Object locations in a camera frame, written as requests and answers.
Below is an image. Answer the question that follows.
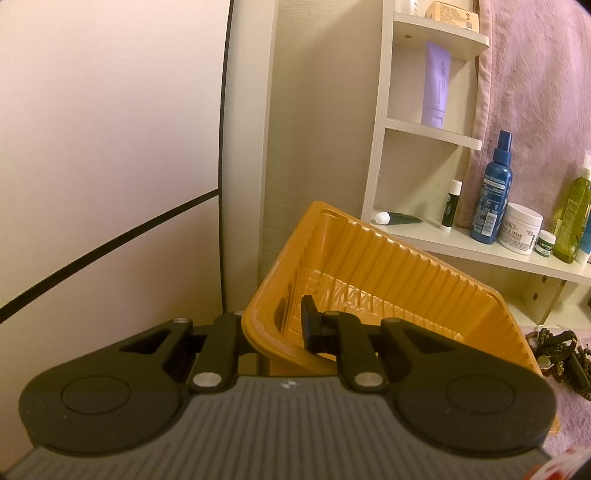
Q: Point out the dark green tube white cap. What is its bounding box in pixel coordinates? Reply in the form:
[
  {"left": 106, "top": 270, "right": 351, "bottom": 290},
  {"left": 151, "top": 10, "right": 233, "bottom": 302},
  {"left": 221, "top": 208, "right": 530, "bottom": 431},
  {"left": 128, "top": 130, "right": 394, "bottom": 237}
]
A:
[{"left": 375, "top": 211, "right": 424, "bottom": 226}]

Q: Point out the dark bead bracelet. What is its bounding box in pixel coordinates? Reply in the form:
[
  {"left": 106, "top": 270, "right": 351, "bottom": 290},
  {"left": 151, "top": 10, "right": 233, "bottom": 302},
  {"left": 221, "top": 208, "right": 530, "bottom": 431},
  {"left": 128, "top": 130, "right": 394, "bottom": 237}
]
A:
[{"left": 547, "top": 330, "right": 591, "bottom": 402}]

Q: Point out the pink table cloth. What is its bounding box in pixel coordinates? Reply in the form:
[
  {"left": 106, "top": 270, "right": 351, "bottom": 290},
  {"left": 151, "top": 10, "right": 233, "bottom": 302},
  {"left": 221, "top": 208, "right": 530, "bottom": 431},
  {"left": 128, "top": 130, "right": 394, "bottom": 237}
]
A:
[{"left": 519, "top": 323, "right": 591, "bottom": 460}]

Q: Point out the green pump bottle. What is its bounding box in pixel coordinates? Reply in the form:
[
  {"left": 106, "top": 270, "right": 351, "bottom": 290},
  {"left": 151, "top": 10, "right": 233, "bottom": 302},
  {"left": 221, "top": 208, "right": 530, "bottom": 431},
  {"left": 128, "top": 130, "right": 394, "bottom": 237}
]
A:
[{"left": 553, "top": 154, "right": 591, "bottom": 265}]

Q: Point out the green white lip balm stick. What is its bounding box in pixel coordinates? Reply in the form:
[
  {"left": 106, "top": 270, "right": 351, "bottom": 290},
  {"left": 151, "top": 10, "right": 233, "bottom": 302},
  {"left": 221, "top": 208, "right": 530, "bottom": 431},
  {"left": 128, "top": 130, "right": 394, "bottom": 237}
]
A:
[{"left": 440, "top": 179, "right": 463, "bottom": 232}]

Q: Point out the orange ribbed plastic tray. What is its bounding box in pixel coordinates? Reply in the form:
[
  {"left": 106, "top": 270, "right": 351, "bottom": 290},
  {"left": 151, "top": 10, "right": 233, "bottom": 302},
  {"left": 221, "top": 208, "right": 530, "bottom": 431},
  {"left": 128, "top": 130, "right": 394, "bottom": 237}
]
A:
[{"left": 241, "top": 200, "right": 563, "bottom": 437}]

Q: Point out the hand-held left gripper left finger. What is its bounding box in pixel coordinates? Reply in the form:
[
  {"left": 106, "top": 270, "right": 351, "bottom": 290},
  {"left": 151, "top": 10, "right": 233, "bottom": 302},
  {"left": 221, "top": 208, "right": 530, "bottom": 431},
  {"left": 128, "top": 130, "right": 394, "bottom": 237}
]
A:
[{"left": 121, "top": 312, "right": 245, "bottom": 394}]

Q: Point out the blue spray bottle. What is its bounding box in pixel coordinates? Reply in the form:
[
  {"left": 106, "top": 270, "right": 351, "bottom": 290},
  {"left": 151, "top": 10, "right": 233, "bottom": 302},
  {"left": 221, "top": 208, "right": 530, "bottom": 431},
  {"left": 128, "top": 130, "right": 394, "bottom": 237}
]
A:
[{"left": 469, "top": 130, "right": 514, "bottom": 244}]

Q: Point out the purple cosmetic tube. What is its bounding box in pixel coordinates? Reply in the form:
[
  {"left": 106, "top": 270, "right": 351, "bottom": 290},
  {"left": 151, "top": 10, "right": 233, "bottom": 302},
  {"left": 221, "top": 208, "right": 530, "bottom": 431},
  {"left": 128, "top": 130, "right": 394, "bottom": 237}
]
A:
[{"left": 420, "top": 41, "right": 452, "bottom": 128}]

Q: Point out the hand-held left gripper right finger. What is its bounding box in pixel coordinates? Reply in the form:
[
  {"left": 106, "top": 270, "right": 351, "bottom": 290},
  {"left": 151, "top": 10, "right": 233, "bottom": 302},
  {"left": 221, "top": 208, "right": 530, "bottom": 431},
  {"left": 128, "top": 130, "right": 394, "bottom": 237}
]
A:
[{"left": 300, "top": 295, "right": 458, "bottom": 394}]

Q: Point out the white cream jar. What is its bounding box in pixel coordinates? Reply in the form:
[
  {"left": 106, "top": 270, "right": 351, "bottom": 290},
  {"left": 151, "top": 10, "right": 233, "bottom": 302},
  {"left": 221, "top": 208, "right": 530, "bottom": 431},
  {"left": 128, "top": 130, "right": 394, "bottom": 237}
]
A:
[{"left": 496, "top": 202, "right": 544, "bottom": 256}]

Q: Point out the small green label jar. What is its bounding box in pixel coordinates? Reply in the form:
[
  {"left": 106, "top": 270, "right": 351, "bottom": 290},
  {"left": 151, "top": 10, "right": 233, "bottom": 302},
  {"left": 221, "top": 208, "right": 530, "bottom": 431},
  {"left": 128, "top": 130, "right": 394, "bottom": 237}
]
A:
[{"left": 536, "top": 230, "right": 558, "bottom": 259}]

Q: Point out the tan cardboard box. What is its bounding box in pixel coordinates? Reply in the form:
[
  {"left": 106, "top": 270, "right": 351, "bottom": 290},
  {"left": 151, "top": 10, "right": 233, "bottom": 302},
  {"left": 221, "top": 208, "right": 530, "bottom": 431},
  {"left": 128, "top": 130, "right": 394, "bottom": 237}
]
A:
[{"left": 424, "top": 1, "right": 481, "bottom": 33}]

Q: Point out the white wooden shelf unit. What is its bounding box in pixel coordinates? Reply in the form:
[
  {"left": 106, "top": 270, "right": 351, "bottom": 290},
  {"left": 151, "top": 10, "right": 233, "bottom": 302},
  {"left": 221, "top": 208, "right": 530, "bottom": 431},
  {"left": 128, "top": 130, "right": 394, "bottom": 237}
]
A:
[{"left": 360, "top": 0, "right": 591, "bottom": 324}]

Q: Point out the brown wooden bead bracelet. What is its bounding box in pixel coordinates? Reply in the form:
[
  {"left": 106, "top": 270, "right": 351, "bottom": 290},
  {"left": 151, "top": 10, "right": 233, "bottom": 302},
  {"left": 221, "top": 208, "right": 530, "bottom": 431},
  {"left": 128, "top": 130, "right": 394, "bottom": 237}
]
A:
[{"left": 524, "top": 325, "right": 565, "bottom": 370}]

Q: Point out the pink towel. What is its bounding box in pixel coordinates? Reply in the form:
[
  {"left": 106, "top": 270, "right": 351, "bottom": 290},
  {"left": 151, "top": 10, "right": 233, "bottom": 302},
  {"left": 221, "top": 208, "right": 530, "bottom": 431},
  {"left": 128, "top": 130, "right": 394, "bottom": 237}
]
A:
[{"left": 462, "top": 0, "right": 591, "bottom": 241}]

